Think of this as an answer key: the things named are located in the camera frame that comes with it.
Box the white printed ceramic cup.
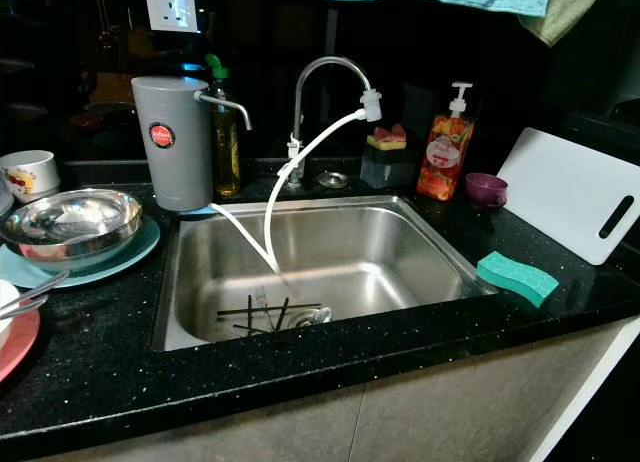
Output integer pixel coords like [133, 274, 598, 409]
[0, 150, 59, 205]

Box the steel bowl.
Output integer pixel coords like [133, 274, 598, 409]
[1, 189, 144, 273]

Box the white bowl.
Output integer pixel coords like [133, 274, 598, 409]
[0, 280, 23, 345]

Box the pink plate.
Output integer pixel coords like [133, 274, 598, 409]
[0, 307, 42, 383]

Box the teal plate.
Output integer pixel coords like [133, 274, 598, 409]
[0, 214, 161, 290]

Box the grey water filter jug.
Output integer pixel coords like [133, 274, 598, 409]
[131, 75, 253, 213]

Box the steel sink drain strainer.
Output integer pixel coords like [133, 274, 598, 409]
[287, 310, 321, 336]

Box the chrome gooseneck faucet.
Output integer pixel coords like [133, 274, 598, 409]
[290, 56, 376, 188]

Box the steel spoon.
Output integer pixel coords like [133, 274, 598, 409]
[305, 306, 333, 329]

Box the round steel countertop cap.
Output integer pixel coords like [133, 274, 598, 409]
[315, 171, 351, 189]

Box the stainless steel sink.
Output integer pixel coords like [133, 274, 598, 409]
[155, 194, 501, 353]

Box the black sponge holder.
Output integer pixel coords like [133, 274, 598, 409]
[360, 144, 413, 190]

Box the yellow pink sponge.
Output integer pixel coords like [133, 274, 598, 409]
[367, 124, 408, 151]

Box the orange dish soap pump bottle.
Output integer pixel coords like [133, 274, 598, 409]
[417, 82, 478, 202]

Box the purple cup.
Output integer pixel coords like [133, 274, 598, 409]
[465, 172, 509, 209]

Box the green sponge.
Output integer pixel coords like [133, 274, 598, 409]
[477, 251, 560, 307]

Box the white cutting board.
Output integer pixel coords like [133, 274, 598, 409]
[497, 128, 640, 266]

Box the olive green towel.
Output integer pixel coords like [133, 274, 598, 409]
[520, 0, 609, 46]

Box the steel utensil handle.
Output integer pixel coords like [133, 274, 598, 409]
[15, 270, 71, 302]
[0, 294, 51, 319]

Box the white flexible hose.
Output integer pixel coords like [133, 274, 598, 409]
[210, 87, 384, 278]

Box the white wall socket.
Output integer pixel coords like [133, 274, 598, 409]
[143, 0, 199, 33]

